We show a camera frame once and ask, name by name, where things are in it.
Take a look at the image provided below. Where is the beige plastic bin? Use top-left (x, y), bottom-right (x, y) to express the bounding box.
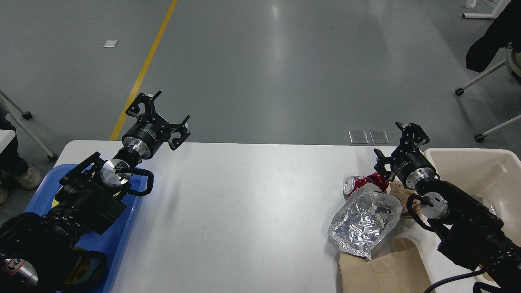
top-left (418, 148), bottom-right (521, 282)

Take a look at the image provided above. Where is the crushed red soda can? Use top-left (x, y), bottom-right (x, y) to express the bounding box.
top-left (343, 172), bottom-right (390, 197)

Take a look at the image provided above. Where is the white paper cup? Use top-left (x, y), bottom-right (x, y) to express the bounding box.
top-left (391, 226), bottom-right (428, 255)

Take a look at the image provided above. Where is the blue plastic tray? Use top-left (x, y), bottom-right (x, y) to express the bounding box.
top-left (24, 164), bottom-right (143, 293)

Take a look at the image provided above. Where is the yellow plastic plate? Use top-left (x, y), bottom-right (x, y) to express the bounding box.
top-left (51, 192), bottom-right (125, 208)

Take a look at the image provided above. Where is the floor outlet cover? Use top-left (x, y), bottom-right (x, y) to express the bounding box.
top-left (348, 130), bottom-right (369, 144)
top-left (370, 130), bottom-right (390, 144)

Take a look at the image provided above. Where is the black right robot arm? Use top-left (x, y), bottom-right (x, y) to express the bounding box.
top-left (374, 122), bottom-right (521, 293)

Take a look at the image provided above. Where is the brown paper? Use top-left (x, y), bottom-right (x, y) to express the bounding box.
top-left (390, 180), bottom-right (422, 218)

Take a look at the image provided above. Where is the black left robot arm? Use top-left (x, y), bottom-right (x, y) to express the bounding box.
top-left (1, 91), bottom-right (190, 293)

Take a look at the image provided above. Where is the silver foil bag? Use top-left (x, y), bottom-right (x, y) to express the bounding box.
top-left (328, 183), bottom-right (403, 260)

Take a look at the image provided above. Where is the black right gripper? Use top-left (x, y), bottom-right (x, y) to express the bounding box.
top-left (373, 122), bottom-right (438, 190)

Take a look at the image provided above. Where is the white office chair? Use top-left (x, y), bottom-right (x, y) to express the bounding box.
top-left (455, 47), bottom-right (521, 143)

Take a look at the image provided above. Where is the grey chair leg with caster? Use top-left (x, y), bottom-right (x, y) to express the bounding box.
top-left (0, 90), bottom-right (59, 162)

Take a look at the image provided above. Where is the left floor outlet cover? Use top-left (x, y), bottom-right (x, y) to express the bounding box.
top-left (348, 130), bottom-right (369, 144)

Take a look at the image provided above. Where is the white desk base far right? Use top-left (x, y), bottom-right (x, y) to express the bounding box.
top-left (461, 0), bottom-right (510, 19)

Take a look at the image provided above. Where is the teal mug yellow inside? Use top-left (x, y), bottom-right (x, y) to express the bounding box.
top-left (58, 248), bottom-right (108, 293)

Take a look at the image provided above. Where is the person's beige shoe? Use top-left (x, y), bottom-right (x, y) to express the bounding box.
top-left (11, 166), bottom-right (43, 190)

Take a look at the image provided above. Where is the brown paper bag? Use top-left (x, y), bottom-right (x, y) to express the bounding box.
top-left (339, 247), bottom-right (431, 293)

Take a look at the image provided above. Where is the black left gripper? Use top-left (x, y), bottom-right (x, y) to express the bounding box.
top-left (121, 91), bottom-right (190, 160)

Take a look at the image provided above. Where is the right floor outlet cover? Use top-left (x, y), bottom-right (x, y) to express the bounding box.
top-left (370, 130), bottom-right (390, 144)

